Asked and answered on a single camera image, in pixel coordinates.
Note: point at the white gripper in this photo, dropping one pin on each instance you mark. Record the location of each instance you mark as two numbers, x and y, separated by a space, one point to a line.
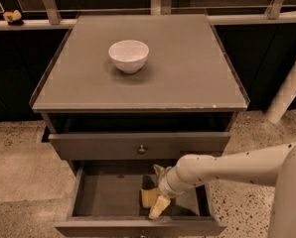
165 184

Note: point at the yellow sponge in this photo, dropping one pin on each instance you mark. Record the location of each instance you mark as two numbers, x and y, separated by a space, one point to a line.
150 197

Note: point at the grey drawer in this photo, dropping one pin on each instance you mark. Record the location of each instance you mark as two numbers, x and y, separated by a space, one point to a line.
124 146
107 203

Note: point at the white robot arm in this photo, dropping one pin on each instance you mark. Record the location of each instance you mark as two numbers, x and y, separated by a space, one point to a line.
272 166

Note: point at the brass top drawer knob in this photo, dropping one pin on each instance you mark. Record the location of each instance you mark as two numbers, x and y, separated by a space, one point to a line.
141 150

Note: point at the brass drawer knob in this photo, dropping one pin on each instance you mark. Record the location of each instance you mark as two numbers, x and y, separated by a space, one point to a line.
141 150
142 234

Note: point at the grey top drawer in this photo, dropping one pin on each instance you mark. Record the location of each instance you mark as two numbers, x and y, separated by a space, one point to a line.
124 146

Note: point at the brass middle drawer knob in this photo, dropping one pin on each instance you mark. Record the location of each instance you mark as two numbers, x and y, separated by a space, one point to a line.
142 234

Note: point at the grey drawer cabinet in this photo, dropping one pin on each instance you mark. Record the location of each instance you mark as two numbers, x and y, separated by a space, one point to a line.
186 85

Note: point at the white ceramic bowl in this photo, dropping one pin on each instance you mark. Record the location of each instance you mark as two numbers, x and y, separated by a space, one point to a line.
129 56

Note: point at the metal window railing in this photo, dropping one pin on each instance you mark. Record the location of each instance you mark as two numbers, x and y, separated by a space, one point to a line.
60 13

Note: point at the small yellow object on ledge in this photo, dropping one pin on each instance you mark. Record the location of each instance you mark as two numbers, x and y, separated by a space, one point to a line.
13 17

